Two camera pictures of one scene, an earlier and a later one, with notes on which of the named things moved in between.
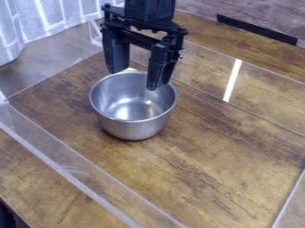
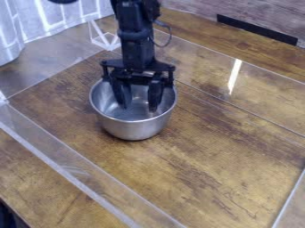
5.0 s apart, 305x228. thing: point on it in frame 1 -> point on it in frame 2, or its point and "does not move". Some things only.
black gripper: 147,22 -> 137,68
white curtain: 27,20 does not move
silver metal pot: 132,111 does not move
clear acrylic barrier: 223,168 does not move
